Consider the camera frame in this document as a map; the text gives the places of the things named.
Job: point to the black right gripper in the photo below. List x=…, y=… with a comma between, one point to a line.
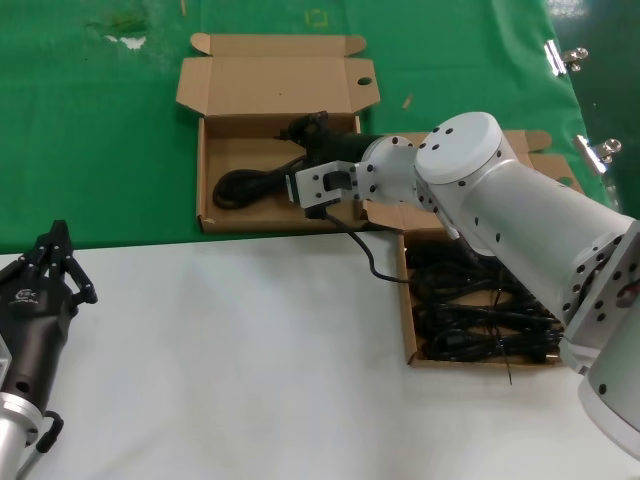
x=335, y=147

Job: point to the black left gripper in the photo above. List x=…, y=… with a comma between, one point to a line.
x=35, y=320

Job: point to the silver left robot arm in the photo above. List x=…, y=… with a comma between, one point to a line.
x=12, y=430

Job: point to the empty-lid brown cardboard box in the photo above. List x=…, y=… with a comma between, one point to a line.
x=250, y=85

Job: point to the small wooden stick scrap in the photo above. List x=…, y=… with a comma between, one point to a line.
x=408, y=101

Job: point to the green table cloth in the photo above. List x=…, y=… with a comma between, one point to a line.
x=100, y=150

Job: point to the silver binder clip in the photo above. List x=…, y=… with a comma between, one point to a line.
x=560, y=56
x=595, y=152

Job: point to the black zip tie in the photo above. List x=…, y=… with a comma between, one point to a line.
x=508, y=372

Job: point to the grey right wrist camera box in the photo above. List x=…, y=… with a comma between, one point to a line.
x=310, y=187

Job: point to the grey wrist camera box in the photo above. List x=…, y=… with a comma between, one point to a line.
x=4, y=357
x=310, y=187

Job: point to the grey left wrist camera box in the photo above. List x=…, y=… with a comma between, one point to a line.
x=4, y=357

